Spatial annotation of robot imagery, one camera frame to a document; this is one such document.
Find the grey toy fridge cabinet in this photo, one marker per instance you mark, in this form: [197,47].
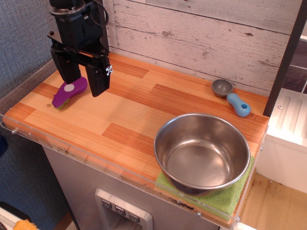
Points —
[101,200]

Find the green cloth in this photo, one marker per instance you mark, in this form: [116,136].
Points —
[222,203]

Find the white toy sink unit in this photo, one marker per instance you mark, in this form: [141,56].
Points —
[284,157]

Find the clear acrylic guard rail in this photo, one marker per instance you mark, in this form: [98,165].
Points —
[135,169]

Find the stainless steel bowl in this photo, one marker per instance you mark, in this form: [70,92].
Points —
[201,153]

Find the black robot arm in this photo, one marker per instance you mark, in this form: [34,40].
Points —
[93,61]

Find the dark right post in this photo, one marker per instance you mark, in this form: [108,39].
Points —
[287,58]

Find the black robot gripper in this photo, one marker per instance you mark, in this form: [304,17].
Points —
[78,34]

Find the orange object bottom left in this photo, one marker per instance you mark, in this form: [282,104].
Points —
[25,225]

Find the blue spoon with grey bowl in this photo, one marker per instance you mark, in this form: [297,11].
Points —
[224,88]

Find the purple toy eggplant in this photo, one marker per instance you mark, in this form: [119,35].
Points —
[67,91]

